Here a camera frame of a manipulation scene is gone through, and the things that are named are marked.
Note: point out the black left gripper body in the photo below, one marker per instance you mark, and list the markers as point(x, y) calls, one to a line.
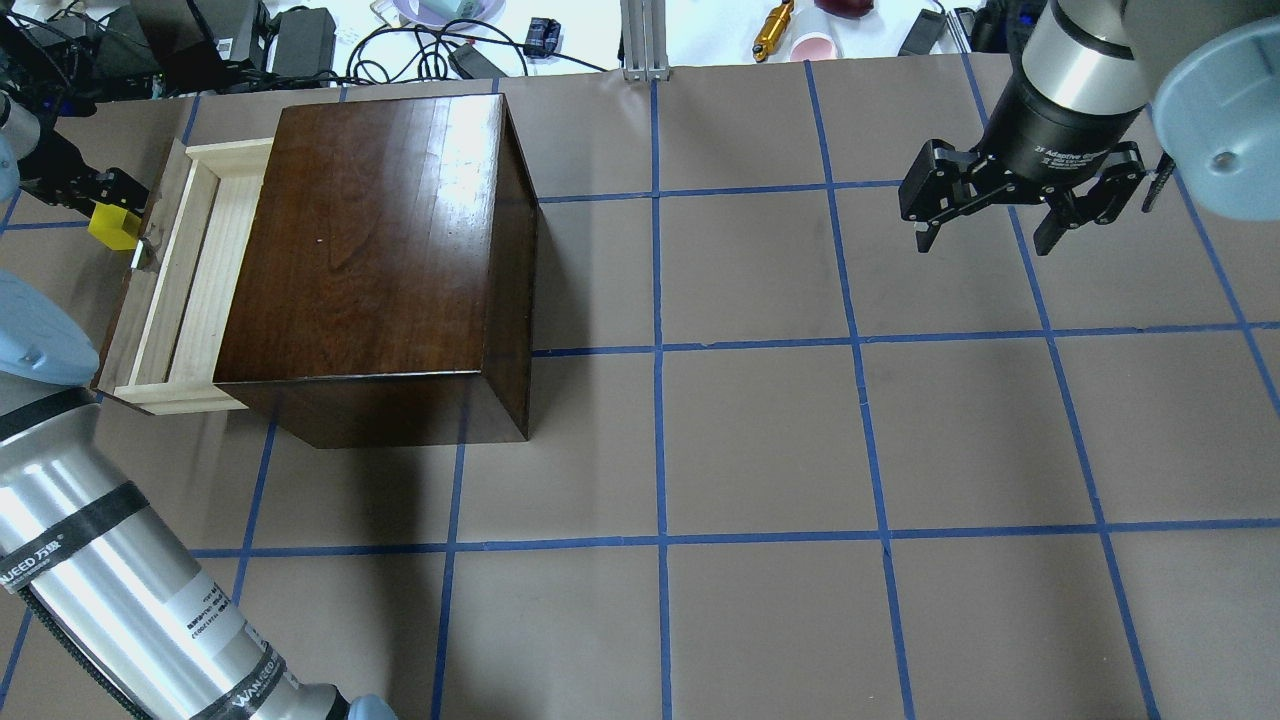
point(72, 182)

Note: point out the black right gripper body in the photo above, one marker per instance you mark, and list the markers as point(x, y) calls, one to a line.
point(1058, 133)

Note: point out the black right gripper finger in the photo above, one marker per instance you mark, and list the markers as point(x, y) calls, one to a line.
point(942, 184)
point(1121, 173)

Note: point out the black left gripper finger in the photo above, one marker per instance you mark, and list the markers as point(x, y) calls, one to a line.
point(115, 187)

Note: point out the yellow block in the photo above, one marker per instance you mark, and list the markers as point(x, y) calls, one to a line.
point(117, 228)

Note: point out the light wood drawer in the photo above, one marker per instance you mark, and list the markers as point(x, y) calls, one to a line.
point(164, 342)

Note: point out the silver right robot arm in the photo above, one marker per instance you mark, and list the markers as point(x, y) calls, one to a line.
point(1205, 70)

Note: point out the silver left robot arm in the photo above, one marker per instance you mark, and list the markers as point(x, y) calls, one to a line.
point(102, 571)

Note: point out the pink cup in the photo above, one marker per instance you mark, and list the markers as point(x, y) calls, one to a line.
point(814, 46)

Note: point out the gold metal tool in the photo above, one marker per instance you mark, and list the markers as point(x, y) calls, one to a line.
point(771, 31)

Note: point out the black power adapter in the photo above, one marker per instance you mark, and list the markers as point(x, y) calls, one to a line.
point(304, 42)

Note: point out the dark brown wooden cabinet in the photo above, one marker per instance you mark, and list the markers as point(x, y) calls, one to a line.
point(385, 294)

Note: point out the brown paper table mat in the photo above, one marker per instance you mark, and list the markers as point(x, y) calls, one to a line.
point(782, 466)

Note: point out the purple plate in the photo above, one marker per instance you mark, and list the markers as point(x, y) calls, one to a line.
point(438, 13)

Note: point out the aluminium frame post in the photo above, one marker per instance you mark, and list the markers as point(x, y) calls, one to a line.
point(644, 40)

